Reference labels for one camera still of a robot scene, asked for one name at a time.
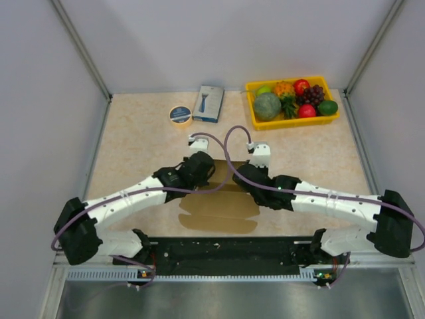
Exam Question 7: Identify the brown cardboard paper box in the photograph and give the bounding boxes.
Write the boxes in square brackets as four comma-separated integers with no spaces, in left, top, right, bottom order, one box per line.
[179,159,260,235]

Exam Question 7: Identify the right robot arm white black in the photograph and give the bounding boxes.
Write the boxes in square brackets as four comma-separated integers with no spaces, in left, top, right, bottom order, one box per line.
[232,163,413,263]

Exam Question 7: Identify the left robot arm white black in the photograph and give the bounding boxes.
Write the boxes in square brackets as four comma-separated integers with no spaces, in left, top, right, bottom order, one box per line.
[53,152,215,266]

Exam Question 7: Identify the yellow masking tape roll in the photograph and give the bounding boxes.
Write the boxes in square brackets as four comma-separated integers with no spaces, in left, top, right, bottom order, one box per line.
[169,106,193,128]

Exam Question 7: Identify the green round melon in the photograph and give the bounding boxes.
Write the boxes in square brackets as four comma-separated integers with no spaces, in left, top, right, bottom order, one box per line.
[254,92,281,122]

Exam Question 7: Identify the razor in blue package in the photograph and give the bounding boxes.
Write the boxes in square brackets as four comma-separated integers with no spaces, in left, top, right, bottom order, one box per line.
[193,85,224,124]

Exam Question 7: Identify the small pineapple green leaves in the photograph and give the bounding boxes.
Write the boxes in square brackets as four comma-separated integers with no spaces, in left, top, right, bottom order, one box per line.
[280,96,297,120]

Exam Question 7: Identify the red apple front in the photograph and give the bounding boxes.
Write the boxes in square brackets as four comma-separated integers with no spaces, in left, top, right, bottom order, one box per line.
[297,104,316,118]

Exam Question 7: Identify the red apple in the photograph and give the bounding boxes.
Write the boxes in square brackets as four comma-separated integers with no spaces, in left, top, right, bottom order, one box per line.
[293,79,310,96]
[297,104,316,118]

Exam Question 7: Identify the small green apple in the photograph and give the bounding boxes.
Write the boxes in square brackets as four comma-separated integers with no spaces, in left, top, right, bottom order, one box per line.
[256,85,272,96]

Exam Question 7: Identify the green avocado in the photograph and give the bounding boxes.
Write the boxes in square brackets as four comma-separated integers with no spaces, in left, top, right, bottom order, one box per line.
[317,100,339,116]

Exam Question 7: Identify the dark purple grape bunch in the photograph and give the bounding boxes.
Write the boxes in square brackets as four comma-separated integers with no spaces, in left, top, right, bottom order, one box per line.
[296,85,325,108]

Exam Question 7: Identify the red apple back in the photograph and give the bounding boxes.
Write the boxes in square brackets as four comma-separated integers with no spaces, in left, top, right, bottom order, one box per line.
[293,79,310,96]

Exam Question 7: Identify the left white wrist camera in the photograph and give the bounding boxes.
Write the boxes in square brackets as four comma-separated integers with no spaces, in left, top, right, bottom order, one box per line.
[188,136,209,155]

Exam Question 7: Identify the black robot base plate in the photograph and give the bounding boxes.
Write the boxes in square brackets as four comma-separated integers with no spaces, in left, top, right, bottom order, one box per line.
[131,235,347,276]

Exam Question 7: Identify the grey slotted cable duct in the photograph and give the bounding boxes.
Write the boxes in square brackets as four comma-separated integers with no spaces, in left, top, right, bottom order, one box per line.
[66,265,333,283]

